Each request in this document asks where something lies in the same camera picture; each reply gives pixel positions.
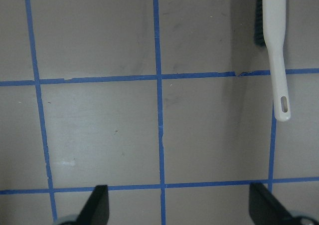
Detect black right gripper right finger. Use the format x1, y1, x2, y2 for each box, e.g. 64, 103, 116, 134
248, 183, 299, 225

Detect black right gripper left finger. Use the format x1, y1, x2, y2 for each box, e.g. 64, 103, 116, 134
75, 185, 110, 225

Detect beige hand brush black bristles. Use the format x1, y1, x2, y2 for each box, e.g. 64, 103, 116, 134
254, 0, 291, 122

